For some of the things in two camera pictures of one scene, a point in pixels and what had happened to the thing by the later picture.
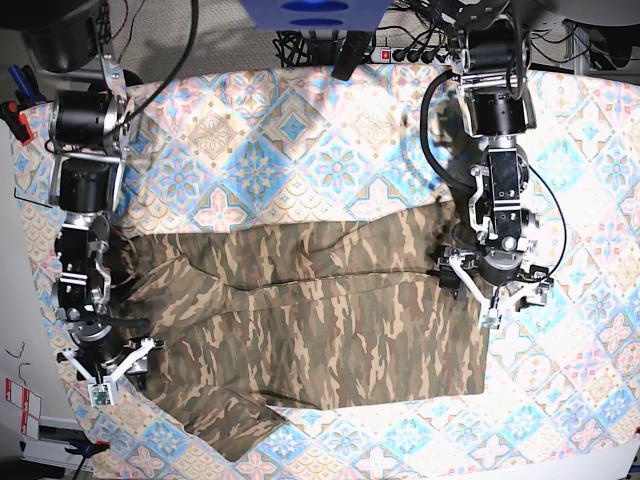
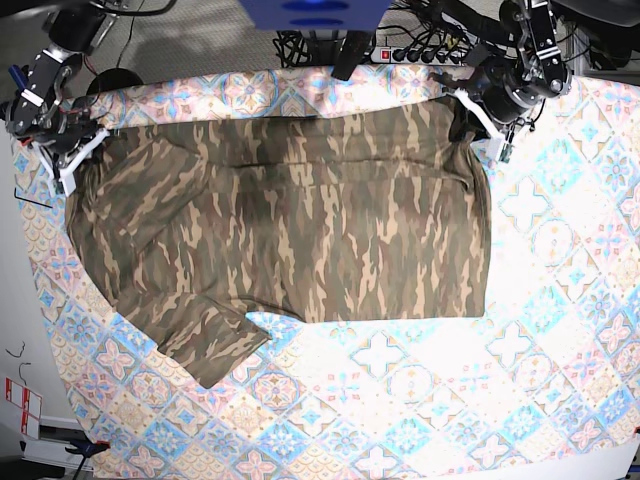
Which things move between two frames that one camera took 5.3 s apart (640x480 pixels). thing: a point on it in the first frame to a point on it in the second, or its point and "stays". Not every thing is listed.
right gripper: [495, 276] to [499, 102]
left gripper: [101, 355] to [67, 144]
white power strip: [410, 55] stays
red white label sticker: [30, 404] stays
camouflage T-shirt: [236, 323] to [198, 229]
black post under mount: [353, 50] stays
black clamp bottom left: [88, 448] stays
